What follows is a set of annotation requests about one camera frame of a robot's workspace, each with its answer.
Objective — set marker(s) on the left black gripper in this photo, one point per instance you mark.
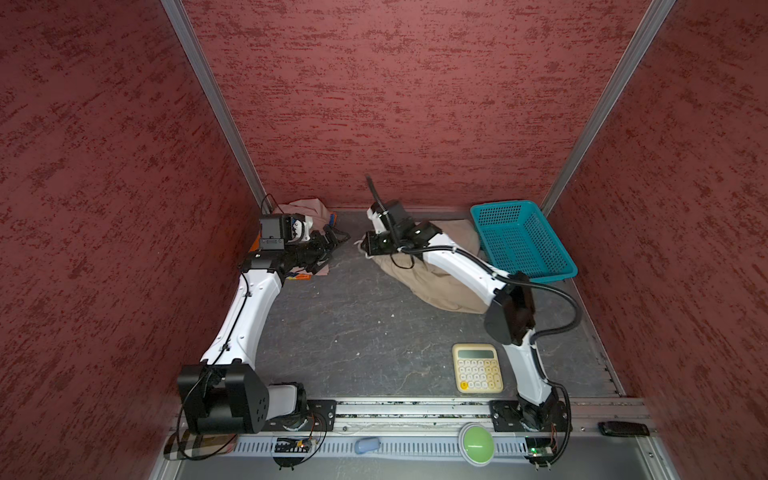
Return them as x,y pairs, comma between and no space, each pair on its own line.
324,249

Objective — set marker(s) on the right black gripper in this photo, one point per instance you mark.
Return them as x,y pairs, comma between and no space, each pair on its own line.
373,243

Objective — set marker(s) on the pink shorts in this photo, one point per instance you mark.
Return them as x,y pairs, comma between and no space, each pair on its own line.
318,215

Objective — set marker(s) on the rainbow striped shorts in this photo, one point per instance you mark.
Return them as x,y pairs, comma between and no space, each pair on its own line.
257,259

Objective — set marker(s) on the teal plastic basket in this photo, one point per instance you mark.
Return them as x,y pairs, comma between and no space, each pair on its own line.
517,237

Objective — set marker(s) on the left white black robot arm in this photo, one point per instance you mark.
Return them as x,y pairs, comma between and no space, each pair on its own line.
223,394

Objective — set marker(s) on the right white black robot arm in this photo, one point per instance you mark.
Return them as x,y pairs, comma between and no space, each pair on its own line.
508,319

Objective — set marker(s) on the cream yellow calculator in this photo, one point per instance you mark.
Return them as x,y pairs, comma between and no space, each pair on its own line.
477,369

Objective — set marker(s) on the small blue grey eraser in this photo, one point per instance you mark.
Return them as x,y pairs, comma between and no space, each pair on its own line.
367,445

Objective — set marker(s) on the left small circuit board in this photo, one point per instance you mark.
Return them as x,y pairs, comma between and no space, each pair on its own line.
291,452

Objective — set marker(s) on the small circuit board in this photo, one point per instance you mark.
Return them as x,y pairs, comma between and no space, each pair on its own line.
540,451
291,452

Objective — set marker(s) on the green round push button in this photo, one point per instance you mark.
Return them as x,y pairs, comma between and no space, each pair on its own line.
476,445

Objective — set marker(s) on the right small circuit board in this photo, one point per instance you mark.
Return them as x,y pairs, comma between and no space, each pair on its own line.
540,451

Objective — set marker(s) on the plaid glasses case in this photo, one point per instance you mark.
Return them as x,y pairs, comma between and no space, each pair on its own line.
187,446

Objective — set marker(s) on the black remote device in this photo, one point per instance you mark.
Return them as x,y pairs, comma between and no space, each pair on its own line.
623,429

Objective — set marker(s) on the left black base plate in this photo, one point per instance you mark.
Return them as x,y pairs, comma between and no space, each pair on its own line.
318,415

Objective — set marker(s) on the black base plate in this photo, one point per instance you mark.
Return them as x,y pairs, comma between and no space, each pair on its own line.
515,416
318,415

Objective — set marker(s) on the aluminium front rail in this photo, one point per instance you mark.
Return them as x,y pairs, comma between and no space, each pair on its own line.
419,441

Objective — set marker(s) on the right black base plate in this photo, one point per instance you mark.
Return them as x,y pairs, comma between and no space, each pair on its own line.
515,416

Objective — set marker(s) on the right aluminium corner post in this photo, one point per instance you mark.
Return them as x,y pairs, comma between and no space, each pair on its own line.
645,33

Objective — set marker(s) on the aluminium corner post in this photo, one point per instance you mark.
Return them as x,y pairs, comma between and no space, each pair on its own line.
645,33
193,50

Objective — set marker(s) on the left aluminium corner post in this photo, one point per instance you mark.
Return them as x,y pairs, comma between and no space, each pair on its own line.
193,50

